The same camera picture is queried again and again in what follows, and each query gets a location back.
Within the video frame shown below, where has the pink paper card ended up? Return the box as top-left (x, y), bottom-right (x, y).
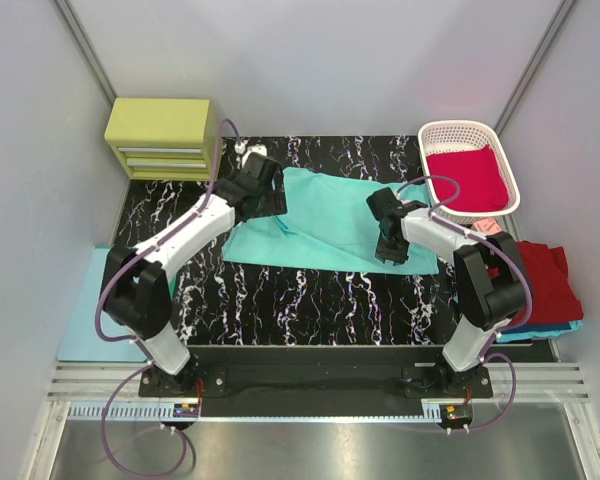
top-left (473, 218), bottom-right (502, 235)

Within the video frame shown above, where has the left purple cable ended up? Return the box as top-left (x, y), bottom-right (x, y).
top-left (94, 118), bottom-right (244, 476)

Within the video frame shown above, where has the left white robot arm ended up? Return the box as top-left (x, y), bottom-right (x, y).
top-left (94, 145), bottom-right (287, 396)

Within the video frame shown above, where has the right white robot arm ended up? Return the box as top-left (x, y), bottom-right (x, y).
top-left (367, 188), bottom-right (532, 397)

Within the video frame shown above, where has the teal t shirt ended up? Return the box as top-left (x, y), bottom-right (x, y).
top-left (222, 167), bottom-right (439, 276)

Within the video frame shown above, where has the magenta shirt in basket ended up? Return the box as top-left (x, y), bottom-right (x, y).
top-left (427, 146), bottom-right (509, 213)

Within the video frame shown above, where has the yellow drawer cabinet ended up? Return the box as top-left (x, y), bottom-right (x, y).
top-left (104, 97), bottom-right (218, 181)

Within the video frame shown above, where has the dark red folded shirt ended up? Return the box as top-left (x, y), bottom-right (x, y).
top-left (511, 241), bottom-right (584, 332)

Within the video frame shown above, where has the white plastic laundry basket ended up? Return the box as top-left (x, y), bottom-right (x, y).
top-left (418, 120), bottom-right (520, 224)

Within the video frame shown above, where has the green clipboard with paper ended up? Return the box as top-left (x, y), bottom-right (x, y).
top-left (56, 247), bottom-right (146, 363)

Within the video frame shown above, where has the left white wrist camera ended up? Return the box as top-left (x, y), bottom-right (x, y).
top-left (234, 141), bottom-right (268, 165)

